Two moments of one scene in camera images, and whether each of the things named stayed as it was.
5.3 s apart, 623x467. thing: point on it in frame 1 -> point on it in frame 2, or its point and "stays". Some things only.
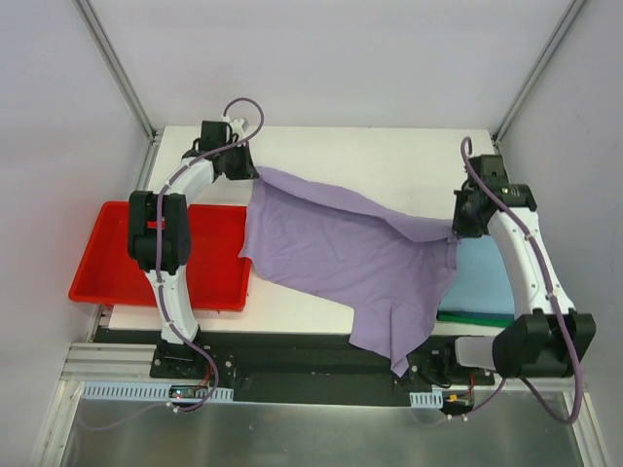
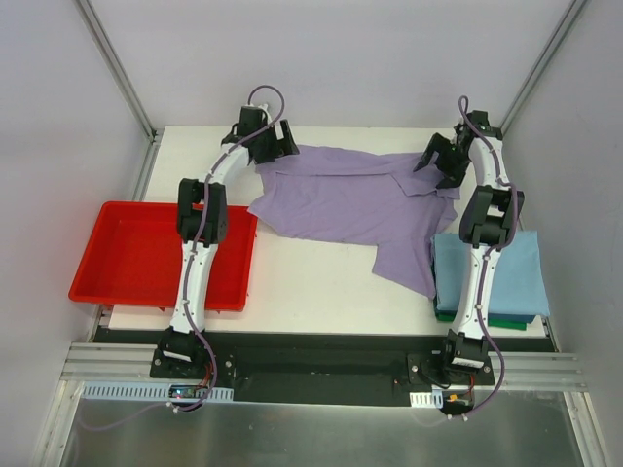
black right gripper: x=465 y=220 -> x=446 y=159
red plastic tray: x=214 y=277 stays
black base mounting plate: x=295 y=366 stays
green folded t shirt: x=496 y=322 stays
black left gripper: x=241 y=163 -> x=274 y=143
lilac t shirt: x=393 y=271 -> x=368 y=198
